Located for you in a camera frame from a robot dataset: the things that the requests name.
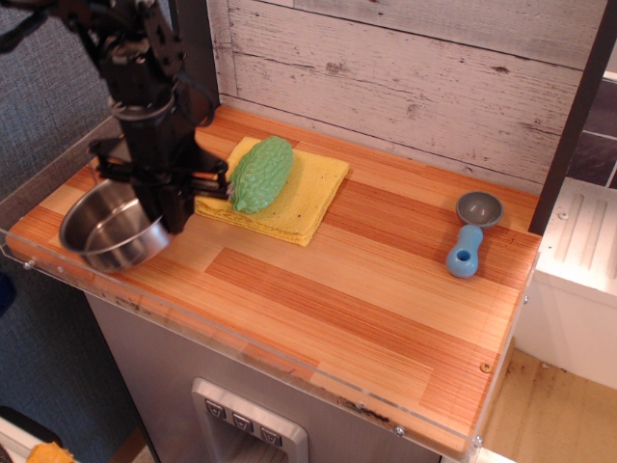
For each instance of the yellow folded cloth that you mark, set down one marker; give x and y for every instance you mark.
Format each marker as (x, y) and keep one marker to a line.
(296, 213)

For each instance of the dark right frame post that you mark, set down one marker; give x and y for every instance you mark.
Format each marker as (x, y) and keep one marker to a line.
(586, 92)

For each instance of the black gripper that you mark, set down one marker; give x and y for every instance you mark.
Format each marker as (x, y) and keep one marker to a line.
(158, 149)

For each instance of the yellow object at corner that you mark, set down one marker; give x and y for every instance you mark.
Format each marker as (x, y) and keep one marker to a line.
(50, 453)

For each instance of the dark left frame post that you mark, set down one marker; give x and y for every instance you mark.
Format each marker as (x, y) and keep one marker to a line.
(190, 19)

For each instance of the silver metal pot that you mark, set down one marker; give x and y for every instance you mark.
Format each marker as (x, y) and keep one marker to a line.
(109, 229)

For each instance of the blue and grey spoon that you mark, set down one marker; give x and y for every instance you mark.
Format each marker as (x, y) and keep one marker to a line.
(478, 211)

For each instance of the dark frame post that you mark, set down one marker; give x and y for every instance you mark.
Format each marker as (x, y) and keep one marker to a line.
(586, 92)
(190, 19)

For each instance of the green toy bitter gourd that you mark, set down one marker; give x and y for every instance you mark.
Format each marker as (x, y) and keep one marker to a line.
(260, 175)

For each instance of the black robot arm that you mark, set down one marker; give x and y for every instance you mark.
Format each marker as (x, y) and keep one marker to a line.
(142, 62)

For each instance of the silver dispenser panel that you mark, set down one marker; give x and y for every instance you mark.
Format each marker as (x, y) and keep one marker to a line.
(237, 430)

